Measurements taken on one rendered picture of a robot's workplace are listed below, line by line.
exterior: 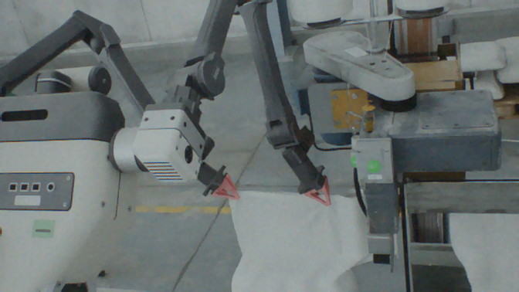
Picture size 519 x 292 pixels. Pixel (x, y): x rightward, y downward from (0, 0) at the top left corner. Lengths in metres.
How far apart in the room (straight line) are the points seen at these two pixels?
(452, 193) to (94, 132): 0.90
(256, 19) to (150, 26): 5.96
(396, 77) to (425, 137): 0.17
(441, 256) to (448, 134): 0.73
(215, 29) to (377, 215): 0.58
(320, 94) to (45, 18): 6.85
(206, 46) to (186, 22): 5.91
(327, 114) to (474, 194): 0.48
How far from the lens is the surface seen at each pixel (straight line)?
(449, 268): 1.88
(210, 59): 1.13
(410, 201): 1.45
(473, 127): 1.20
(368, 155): 1.16
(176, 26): 7.16
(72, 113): 1.10
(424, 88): 1.41
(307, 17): 1.39
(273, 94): 1.37
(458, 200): 1.46
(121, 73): 1.59
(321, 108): 1.61
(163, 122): 1.00
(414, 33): 1.62
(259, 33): 1.39
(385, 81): 1.27
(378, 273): 2.84
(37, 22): 8.30
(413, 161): 1.22
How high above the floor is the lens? 1.86
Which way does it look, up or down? 26 degrees down
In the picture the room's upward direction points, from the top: 11 degrees counter-clockwise
